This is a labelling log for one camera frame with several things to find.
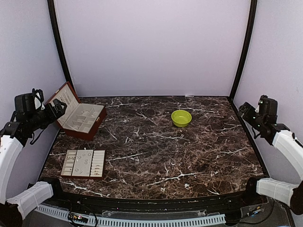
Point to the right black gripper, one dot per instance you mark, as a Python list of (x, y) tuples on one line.
[(243, 109)]

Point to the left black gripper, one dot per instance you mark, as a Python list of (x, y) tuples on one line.
[(53, 115)]

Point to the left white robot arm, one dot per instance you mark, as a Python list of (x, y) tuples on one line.
[(14, 210)]

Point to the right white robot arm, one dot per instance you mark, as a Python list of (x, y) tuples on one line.
[(285, 141)]

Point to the brown wooden jewelry box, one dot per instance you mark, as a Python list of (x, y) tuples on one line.
[(80, 120)]

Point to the beige jewelry tray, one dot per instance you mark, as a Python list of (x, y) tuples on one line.
[(86, 164)]

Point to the green plastic bowl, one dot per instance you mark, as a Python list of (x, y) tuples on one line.
[(181, 118)]

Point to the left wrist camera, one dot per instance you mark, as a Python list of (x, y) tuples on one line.
[(38, 99)]

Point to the black front rail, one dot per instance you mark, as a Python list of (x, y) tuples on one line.
[(156, 195)]

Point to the white slotted cable duct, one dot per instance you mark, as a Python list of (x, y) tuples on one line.
[(128, 221)]

